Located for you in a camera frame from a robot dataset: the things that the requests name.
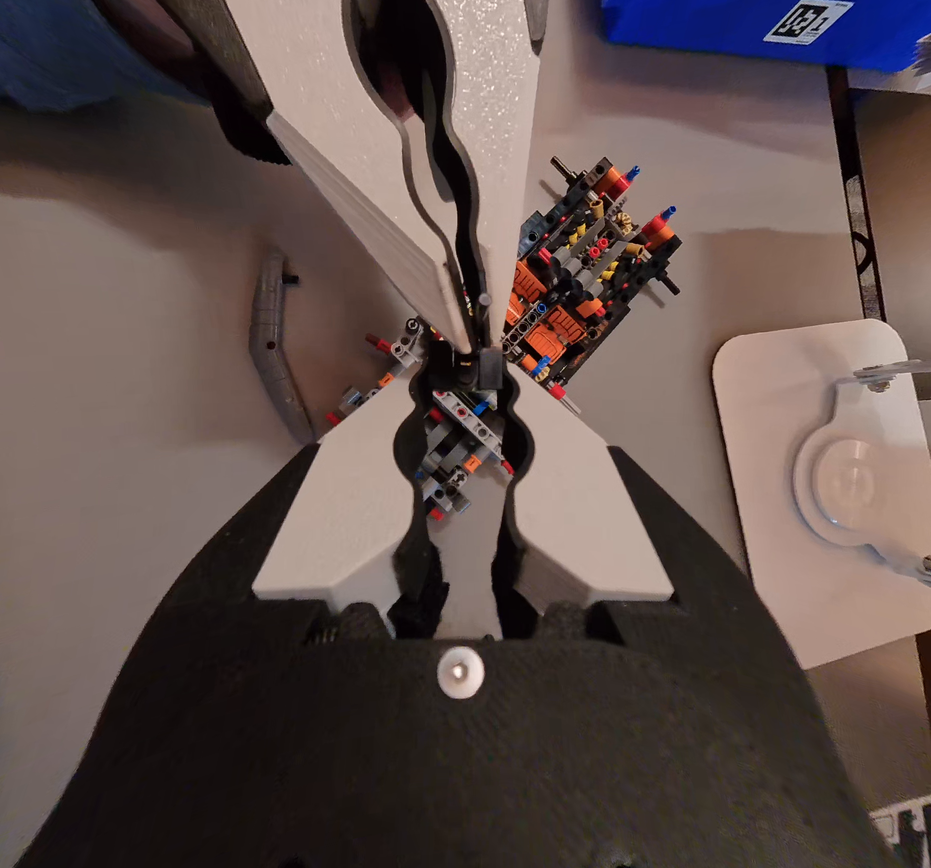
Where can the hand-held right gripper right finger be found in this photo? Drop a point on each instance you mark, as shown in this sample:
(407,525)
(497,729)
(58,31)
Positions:
(589,519)

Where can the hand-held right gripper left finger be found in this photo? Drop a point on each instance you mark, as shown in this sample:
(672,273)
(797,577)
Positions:
(342,512)

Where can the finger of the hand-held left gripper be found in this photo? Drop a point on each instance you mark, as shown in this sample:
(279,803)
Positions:
(320,83)
(494,83)

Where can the black green lego piece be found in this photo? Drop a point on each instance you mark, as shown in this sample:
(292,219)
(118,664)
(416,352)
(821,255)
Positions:
(465,366)

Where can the lego chassis model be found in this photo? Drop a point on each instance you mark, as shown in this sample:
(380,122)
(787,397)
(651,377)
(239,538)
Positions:
(582,286)

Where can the person's left forearm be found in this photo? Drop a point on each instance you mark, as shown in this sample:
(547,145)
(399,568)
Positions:
(36,25)

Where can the grey curved lego panel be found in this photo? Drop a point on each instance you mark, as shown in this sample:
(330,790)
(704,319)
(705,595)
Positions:
(273,344)

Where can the lego sticker sheet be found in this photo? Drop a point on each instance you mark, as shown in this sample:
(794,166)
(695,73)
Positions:
(909,831)

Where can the person's left hand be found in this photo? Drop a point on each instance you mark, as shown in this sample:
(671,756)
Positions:
(131,10)

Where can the white book stand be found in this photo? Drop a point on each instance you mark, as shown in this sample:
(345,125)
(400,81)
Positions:
(771,519)

